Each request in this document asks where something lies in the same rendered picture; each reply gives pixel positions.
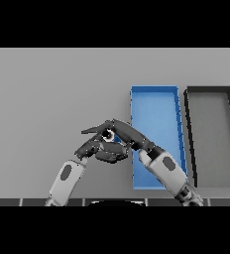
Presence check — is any dark grey bin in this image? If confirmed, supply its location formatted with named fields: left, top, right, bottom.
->
left=182, top=85, right=230, bottom=189

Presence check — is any blue bin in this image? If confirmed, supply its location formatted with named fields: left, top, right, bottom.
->
left=129, top=84, right=189, bottom=191

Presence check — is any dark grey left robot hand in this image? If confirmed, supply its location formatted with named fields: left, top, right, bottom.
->
left=73, top=134, right=130, bottom=165

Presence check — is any blue pipe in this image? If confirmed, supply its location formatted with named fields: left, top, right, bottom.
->
left=101, top=129, right=122, bottom=144

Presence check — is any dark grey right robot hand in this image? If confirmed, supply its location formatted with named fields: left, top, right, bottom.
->
left=80, top=118, right=164, bottom=157

